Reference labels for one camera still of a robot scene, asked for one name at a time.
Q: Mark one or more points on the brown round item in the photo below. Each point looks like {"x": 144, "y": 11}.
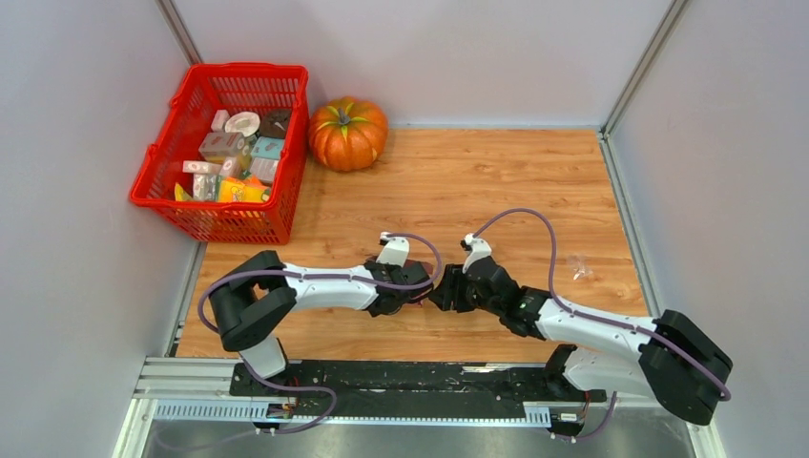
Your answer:
{"x": 275, "y": 123}

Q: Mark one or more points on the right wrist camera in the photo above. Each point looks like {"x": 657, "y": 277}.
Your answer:
{"x": 475, "y": 248}

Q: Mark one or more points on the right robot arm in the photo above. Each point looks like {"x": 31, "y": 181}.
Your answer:
{"x": 668, "y": 358}

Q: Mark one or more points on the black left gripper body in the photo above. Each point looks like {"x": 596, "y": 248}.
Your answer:
{"x": 394, "y": 310}

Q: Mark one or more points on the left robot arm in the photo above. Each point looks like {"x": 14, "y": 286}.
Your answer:
{"x": 245, "y": 307}

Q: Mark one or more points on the red plastic shopping basket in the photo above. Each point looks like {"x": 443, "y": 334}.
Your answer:
{"x": 234, "y": 87}

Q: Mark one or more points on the yellow orange snack pack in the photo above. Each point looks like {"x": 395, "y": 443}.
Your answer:
{"x": 249, "y": 190}

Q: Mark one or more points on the teal small box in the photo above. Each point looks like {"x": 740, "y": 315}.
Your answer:
{"x": 268, "y": 148}

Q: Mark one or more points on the grey pink carton box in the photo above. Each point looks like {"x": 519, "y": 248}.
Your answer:
{"x": 217, "y": 146}

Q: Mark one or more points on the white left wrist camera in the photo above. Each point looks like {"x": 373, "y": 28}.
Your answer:
{"x": 395, "y": 249}

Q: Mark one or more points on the pale pink box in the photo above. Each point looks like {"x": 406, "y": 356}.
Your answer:
{"x": 263, "y": 170}

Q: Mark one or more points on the orange pumpkin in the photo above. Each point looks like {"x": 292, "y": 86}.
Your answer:
{"x": 347, "y": 134}

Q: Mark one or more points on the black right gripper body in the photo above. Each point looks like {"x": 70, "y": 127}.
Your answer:
{"x": 473, "y": 301}

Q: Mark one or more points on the pink white small box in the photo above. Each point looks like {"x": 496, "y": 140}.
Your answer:
{"x": 200, "y": 167}

